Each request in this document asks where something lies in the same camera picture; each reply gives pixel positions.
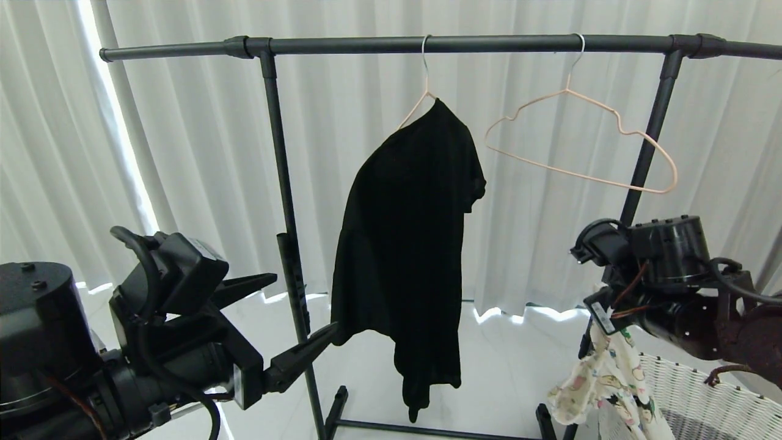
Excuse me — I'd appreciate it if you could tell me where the black sleeveless top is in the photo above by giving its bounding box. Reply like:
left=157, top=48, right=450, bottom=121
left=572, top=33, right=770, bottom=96
left=330, top=98, right=487, bottom=424

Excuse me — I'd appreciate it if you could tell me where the pink clothes hanger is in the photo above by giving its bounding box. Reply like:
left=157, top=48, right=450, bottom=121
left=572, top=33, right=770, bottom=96
left=397, top=35, right=438, bottom=131
left=484, top=34, right=679, bottom=195

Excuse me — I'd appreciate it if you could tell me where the white laundry basket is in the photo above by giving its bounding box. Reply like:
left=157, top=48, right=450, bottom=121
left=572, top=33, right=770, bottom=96
left=596, top=351, right=782, bottom=440

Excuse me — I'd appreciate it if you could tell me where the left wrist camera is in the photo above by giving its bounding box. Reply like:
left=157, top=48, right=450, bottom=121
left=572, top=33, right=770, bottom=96
left=110, top=226, right=230, bottom=318

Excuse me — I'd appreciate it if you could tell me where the black clothes rack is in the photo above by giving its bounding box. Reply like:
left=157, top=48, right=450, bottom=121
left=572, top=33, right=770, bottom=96
left=99, top=34, right=782, bottom=440

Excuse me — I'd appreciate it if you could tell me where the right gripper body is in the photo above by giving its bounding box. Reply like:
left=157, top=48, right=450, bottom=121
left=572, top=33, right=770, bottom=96
left=583, top=286, right=725, bottom=361

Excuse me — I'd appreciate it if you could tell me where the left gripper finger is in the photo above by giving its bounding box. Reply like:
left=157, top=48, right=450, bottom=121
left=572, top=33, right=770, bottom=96
left=213, top=273, right=278, bottom=309
left=264, top=323, right=338, bottom=394

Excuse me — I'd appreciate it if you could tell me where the cream printed garment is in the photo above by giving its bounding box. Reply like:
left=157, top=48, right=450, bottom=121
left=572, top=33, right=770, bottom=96
left=547, top=327, right=676, bottom=440

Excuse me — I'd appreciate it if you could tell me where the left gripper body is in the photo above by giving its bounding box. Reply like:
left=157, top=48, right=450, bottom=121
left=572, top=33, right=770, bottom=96
left=113, top=312, right=266, bottom=422

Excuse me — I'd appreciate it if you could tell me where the white curtain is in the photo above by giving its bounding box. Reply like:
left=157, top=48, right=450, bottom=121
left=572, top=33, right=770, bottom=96
left=0, top=0, right=782, bottom=318

